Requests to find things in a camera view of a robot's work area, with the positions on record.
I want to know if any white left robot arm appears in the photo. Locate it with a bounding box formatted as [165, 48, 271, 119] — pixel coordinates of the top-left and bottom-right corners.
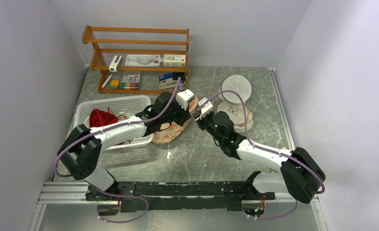
[54, 90, 196, 200]

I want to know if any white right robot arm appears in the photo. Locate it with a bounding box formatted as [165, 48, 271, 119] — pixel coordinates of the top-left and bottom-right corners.
[194, 112, 326, 204]

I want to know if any white handheld device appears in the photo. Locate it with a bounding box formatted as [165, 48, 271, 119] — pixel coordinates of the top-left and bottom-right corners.
[109, 55, 123, 72]

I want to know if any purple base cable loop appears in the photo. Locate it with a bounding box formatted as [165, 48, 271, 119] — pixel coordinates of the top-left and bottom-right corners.
[95, 194, 150, 224]

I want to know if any beige round laundry bag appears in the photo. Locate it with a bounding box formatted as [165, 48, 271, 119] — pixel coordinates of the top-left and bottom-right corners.
[217, 102, 254, 133]

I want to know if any floral peach laundry bag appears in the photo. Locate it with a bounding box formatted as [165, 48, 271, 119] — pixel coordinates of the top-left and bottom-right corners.
[152, 96, 199, 144]

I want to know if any clear plastic package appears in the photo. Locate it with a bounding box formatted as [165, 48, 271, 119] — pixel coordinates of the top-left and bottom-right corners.
[124, 54, 163, 67]

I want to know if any white bra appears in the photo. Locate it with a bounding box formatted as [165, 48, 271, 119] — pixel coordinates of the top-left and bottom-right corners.
[82, 110, 138, 128]

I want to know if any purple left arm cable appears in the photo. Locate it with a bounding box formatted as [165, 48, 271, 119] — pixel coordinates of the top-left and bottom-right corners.
[53, 77, 182, 179]

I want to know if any blue black stapler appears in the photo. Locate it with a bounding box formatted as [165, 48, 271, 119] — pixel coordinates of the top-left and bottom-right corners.
[158, 72, 185, 90]

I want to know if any white round mesh laundry bag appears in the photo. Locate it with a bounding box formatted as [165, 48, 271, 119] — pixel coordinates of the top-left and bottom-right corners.
[218, 74, 252, 104]

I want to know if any white plastic basket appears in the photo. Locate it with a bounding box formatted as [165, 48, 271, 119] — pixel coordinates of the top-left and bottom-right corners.
[73, 95, 155, 151]

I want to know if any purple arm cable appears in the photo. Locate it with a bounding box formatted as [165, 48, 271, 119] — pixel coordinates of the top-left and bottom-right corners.
[53, 77, 182, 179]
[197, 90, 326, 221]

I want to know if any white marker pen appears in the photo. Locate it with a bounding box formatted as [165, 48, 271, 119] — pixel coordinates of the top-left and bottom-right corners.
[101, 75, 112, 89]

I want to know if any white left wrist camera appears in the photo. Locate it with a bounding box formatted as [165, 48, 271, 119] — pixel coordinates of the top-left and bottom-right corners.
[175, 89, 195, 110]

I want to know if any coloured marker pen set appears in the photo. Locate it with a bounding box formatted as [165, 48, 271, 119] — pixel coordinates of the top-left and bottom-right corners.
[120, 71, 141, 90]

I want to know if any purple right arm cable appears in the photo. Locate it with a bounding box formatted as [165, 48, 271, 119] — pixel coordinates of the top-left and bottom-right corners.
[197, 90, 326, 221]

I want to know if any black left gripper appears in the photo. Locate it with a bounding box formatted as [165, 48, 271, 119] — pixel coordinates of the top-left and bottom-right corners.
[161, 100, 192, 127]

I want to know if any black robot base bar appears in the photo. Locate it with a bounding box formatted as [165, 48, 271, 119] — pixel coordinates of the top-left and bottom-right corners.
[85, 181, 275, 212]

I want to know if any white green box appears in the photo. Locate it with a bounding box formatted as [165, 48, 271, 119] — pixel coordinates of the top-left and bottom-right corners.
[163, 54, 186, 67]

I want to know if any yellow sticky note block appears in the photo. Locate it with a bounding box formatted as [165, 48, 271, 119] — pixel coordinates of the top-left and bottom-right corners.
[109, 79, 120, 89]

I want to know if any red bra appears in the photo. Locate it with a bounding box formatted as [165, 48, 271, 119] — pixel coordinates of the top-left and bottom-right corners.
[89, 107, 136, 146]

